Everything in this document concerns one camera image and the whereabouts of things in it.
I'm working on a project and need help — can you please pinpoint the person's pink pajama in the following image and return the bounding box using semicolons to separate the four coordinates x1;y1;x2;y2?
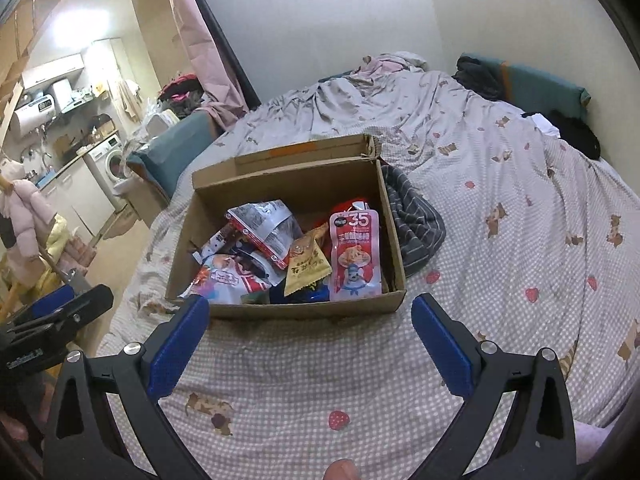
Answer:
570;420;616;480

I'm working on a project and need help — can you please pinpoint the white range hood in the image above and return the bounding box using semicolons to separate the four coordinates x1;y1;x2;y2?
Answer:
20;54;86;90

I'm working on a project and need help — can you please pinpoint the hanging beige towel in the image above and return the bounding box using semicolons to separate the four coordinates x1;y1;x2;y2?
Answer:
116;79;143;121

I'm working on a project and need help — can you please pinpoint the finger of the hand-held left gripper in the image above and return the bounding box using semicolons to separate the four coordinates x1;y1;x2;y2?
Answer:
10;285;76;324
10;284;115;342

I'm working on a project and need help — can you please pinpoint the brown door mat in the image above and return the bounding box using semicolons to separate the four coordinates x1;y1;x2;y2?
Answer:
102;210;141;241

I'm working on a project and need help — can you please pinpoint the black pole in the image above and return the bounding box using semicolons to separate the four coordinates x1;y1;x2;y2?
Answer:
177;0;261;108

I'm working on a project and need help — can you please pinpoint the pink crumpled cloth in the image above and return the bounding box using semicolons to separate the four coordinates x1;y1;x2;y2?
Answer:
350;52;428;76

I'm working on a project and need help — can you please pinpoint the teal pillow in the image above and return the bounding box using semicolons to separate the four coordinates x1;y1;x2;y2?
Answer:
457;52;591;123

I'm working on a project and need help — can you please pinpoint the white washing machine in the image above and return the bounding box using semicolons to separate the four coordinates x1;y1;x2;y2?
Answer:
82;132;132;198

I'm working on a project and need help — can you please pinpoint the yellow padded jacket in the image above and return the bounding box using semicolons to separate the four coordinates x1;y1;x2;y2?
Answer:
42;212;76;271

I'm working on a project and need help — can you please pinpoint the checked printed bed blanket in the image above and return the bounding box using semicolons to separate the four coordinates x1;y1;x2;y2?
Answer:
97;67;640;480

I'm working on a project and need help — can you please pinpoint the pink padded jacket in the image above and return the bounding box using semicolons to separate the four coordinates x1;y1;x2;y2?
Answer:
0;160;56;271

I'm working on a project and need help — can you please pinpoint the person's right hand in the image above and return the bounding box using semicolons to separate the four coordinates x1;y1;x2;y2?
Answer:
324;458;360;480

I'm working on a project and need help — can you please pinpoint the white dark snack wrapper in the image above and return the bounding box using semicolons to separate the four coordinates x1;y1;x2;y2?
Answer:
232;252;273;293

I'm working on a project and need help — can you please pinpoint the pink folded garment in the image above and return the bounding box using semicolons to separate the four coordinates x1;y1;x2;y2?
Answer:
65;232;96;266

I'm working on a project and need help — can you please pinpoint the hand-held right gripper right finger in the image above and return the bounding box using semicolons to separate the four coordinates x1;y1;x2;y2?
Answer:
410;294;578;480

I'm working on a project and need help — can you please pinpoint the pink snack pouch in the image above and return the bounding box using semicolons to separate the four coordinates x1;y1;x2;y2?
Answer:
327;201;383;302

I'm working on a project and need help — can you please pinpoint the pink curtain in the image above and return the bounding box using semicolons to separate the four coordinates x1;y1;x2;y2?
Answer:
160;0;251;133

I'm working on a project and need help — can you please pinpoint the wooden rack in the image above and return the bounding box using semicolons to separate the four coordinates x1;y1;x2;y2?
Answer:
0;240;93;331

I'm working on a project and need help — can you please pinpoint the blue green-print snack packet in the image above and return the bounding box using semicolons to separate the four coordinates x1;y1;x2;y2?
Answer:
270;282;331;305

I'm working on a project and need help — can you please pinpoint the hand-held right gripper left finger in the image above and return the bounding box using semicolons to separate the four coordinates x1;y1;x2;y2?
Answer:
42;294;211;480

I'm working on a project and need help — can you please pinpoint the cardboard box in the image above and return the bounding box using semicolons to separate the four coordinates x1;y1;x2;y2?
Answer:
165;133;407;321

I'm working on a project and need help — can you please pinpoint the beige bedside cabinet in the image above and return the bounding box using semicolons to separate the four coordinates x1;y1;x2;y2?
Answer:
112;180;171;221

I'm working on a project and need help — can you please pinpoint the dark clothes pile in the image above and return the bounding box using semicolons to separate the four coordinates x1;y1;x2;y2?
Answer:
157;74;203;113

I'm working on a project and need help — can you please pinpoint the teal cushion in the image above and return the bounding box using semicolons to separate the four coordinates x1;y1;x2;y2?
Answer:
125;110;223;206

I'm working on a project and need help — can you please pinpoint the white pink snack packet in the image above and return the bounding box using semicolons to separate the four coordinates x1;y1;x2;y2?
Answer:
180;252;251;306

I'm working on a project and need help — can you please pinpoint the red snack packet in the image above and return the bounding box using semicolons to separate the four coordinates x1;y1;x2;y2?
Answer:
327;199;373;222

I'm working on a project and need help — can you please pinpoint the white water heater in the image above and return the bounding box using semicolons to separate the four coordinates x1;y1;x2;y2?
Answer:
11;92;57;138

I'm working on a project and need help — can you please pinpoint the black garment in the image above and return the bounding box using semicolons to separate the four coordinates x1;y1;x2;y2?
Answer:
522;110;601;161
452;55;506;101

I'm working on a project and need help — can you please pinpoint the white kitchen cabinet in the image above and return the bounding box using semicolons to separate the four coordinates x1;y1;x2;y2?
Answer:
35;160;118;246

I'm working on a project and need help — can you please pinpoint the white foam box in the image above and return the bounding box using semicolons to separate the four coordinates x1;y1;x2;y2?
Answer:
145;110;180;136

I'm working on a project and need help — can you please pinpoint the silver red-edged snack packet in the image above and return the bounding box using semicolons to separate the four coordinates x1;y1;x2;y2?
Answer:
225;200;303;270

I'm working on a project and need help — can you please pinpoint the tan cartoon snack packet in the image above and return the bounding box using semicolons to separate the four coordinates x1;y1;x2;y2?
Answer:
283;227;333;298

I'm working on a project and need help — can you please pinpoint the dark striped cloth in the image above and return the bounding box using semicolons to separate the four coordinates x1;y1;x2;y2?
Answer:
380;162;447;278

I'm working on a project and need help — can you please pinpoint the grey crumpled bed sheet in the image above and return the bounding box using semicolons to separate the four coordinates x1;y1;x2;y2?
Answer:
240;52;481;161

